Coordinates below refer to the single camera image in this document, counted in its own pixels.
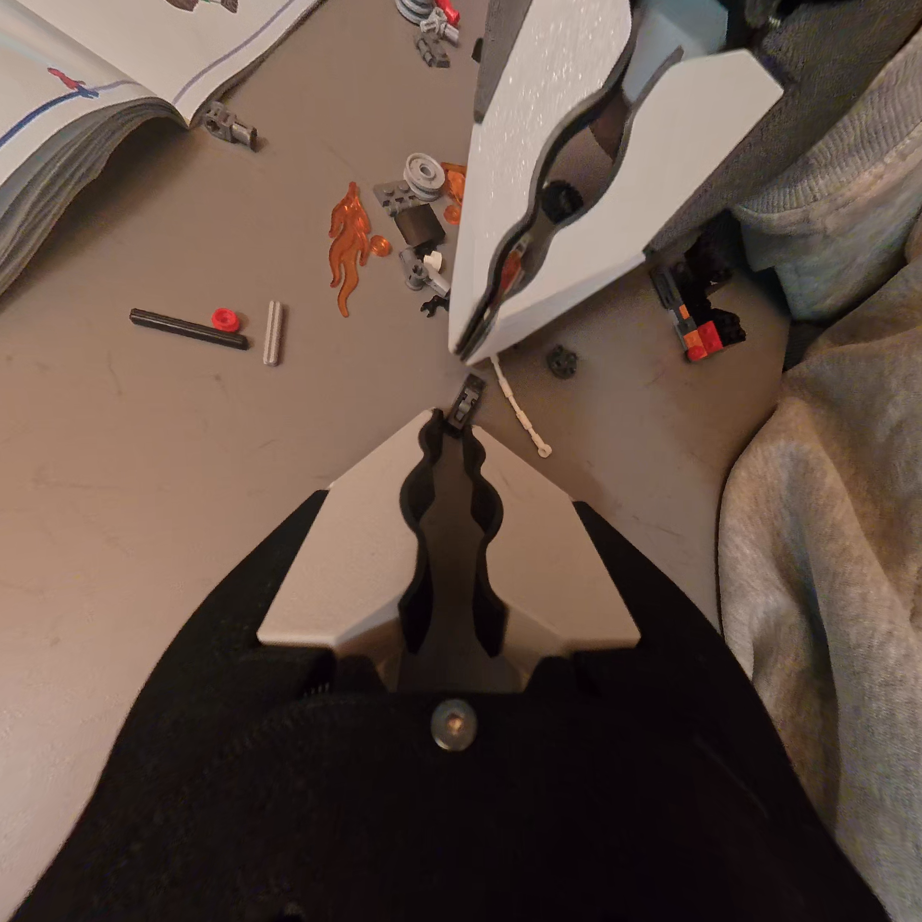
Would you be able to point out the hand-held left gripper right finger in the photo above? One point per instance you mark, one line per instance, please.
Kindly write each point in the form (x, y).
(562, 576)

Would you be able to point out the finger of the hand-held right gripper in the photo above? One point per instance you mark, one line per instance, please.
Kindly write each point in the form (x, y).
(691, 137)
(533, 93)

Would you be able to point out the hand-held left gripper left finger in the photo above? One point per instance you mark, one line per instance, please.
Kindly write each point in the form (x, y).
(338, 569)

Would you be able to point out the small orange lego piece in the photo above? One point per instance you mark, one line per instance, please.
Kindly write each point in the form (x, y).
(511, 270)

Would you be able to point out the small dark lego piece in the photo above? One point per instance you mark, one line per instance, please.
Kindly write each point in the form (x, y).
(464, 407)

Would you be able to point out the person's right forearm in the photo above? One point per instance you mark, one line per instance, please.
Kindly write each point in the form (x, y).
(850, 180)

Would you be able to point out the dark grey lego connector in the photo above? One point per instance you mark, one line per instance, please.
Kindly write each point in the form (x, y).
(432, 52)
(227, 124)

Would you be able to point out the black lego gear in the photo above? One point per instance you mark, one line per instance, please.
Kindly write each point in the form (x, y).
(559, 202)

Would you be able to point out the light grey lego connector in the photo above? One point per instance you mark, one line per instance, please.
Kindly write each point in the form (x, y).
(441, 27)

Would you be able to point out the orange translucent lego piece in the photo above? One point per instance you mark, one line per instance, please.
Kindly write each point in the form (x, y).
(455, 180)

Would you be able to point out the grey lego wheel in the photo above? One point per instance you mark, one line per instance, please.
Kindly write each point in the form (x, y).
(425, 174)
(412, 10)

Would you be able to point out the dark grey lego plate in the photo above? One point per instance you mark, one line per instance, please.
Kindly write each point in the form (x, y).
(392, 196)

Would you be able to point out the dark lego slope brick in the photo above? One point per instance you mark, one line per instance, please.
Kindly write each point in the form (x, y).
(418, 225)

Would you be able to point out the partly built lego model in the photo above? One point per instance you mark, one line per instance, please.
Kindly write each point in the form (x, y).
(702, 324)

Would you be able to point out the grey lego pin connector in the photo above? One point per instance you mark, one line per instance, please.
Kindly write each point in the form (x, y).
(414, 272)

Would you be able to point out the black round lego piece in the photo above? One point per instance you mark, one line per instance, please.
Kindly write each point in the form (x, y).
(562, 361)

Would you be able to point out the orange lego flame piece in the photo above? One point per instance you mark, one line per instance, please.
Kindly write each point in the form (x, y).
(349, 238)

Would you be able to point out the black lego clip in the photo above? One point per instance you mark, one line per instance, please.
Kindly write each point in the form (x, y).
(434, 305)

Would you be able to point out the grey lego axle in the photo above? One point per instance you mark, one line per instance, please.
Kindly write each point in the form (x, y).
(273, 333)

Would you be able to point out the red round lego stud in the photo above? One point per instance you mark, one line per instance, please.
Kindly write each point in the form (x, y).
(225, 319)

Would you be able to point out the black lego axle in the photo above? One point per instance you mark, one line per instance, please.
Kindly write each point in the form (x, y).
(180, 328)

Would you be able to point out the lego instruction booklet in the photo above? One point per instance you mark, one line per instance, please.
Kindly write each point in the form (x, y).
(108, 43)

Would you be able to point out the grey sweatshirt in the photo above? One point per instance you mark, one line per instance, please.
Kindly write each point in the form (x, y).
(828, 576)

